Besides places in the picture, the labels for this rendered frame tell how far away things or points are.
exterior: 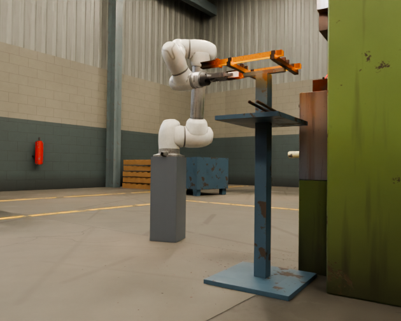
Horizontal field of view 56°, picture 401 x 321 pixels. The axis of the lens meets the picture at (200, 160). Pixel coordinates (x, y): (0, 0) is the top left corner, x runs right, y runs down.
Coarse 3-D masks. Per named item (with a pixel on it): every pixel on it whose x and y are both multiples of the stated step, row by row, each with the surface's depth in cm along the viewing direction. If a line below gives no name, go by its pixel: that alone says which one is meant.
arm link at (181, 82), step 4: (188, 68) 213; (184, 72) 209; (188, 72) 211; (172, 76) 213; (176, 76) 210; (180, 76) 210; (184, 76) 210; (188, 76) 211; (172, 80) 216; (176, 80) 212; (180, 80) 211; (184, 80) 211; (188, 80) 211; (172, 84) 216; (176, 84) 214; (180, 84) 213; (184, 84) 212; (188, 84) 212; (172, 88) 219; (176, 88) 217; (180, 88) 215; (184, 88) 214; (188, 88) 214; (192, 88) 214
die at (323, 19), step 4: (320, 16) 203; (324, 16) 202; (320, 20) 203; (324, 20) 202; (320, 24) 203; (324, 24) 201; (320, 28) 202; (324, 28) 201; (320, 32) 206; (324, 32) 205; (324, 36) 211
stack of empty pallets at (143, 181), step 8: (128, 160) 929; (136, 160) 909; (144, 160) 889; (128, 168) 926; (136, 168) 909; (144, 168) 893; (144, 176) 893; (128, 184) 920; (136, 184) 907; (144, 184) 888
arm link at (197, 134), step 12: (192, 48) 258; (204, 48) 259; (192, 60) 262; (204, 60) 261; (192, 72) 267; (192, 96) 269; (204, 96) 271; (192, 108) 271; (192, 120) 270; (204, 120) 273; (192, 132) 270; (204, 132) 272; (192, 144) 273; (204, 144) 275
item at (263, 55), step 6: (252, 54) 167; (258, 54) 165; (264, 54) 164; (270, 54) 162; (276, 54) 161; (282, 54) 161; (216, 60) 176; (222, 60) 175; (234, 60) 172; (240, 60) 170; (246, 60) 169; (252, 60) 169; (204, 66) 181; (210, 66) 179; (216, 66) 179
